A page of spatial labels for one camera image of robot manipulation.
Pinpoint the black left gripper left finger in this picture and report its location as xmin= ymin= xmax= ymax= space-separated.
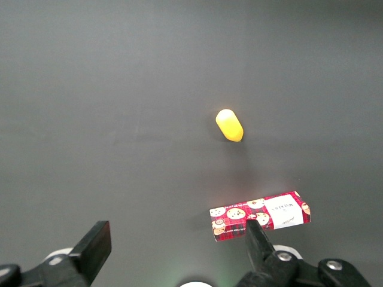
xmin=0 ymin=220 xmax=113 ymax=287

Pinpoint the red tartan cookie box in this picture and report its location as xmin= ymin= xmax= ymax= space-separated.
xmin=209 ymin=191 xmax=311 ymax=242

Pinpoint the yellow plastic lemon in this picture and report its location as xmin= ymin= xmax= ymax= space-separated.
xmin=215 ymin=108 xmax=244 ymax=143

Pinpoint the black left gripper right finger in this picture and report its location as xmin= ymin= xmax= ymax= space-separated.
xmin=236 ymin=219 xmax=372 ymax=287

